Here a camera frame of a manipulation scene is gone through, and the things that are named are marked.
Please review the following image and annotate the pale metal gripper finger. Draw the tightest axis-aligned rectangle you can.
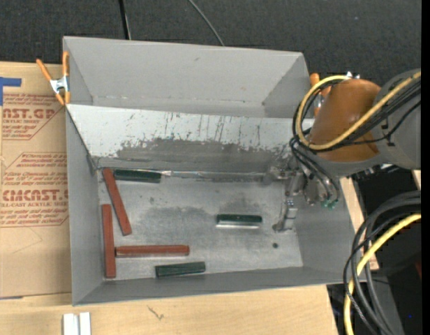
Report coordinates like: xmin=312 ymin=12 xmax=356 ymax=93
xmin=272 ymin=199 xmax=299 ymax=233
xmin=262 ymin=170 xmax=295 ymax=186

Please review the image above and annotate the grey metal bin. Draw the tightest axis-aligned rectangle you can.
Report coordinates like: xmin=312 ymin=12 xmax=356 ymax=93
xmin=62 ymin=36 xmax=359 ymax=306

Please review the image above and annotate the dark green flat block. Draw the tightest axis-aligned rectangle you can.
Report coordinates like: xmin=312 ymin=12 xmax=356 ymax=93
xmin=215 ymin=214 xmax=263 ymax=230
xmin=154 ymin=261 xmax=207 ymax=279
xmin=112 ymin=169 xmax=163 ymax=184

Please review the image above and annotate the red-brown flat block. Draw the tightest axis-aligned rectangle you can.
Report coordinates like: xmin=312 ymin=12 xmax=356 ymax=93
xmin=101 ymin=204 xmax=117 ymax=279
xmin=101 ymin=167 xmax=133 ymax=237
xmin=114 ymin=244 xmax=191 ymax=258

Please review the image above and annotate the brown cardboard board, red print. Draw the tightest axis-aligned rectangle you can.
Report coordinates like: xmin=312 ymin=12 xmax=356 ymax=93
xmin=0 ymin=60 xmax=73 ymax=300

